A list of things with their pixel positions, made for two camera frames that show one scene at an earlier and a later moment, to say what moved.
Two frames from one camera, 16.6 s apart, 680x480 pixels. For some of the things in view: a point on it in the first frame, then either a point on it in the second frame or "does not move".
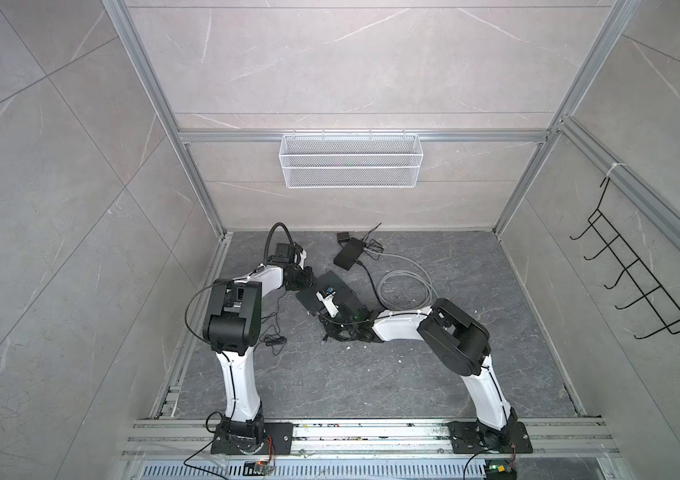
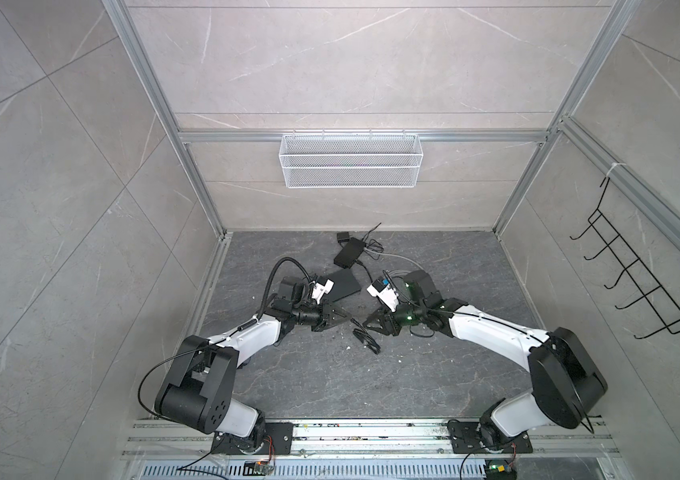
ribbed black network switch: (349, 254) does not move
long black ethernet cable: (358, 261) does not move
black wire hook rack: (675, 321) does not move
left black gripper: (309, 272) to (328, 316)
